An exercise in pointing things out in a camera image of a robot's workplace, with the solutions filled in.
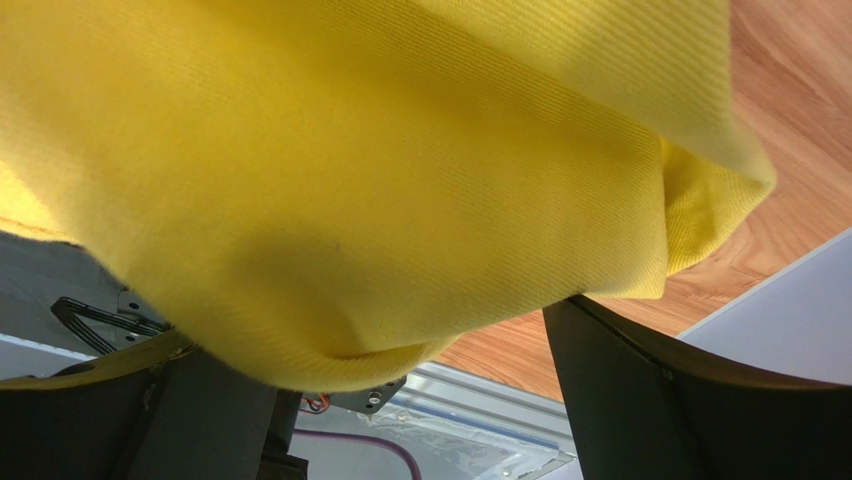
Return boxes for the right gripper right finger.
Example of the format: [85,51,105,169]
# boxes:
[543,296,851,479]

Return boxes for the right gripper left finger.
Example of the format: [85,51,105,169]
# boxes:
[1,332,276,479]

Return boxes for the yellow trousers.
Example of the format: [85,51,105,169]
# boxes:
[1,1,776,392]

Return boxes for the aluminium base frame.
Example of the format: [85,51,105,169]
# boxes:
[0,232,578,480]

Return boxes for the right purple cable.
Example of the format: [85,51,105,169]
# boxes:
[292,427,425,480]

